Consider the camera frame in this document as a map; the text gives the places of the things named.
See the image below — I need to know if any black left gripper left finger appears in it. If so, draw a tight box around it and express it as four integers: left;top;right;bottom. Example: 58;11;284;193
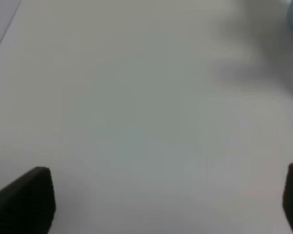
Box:
0;167;56;234

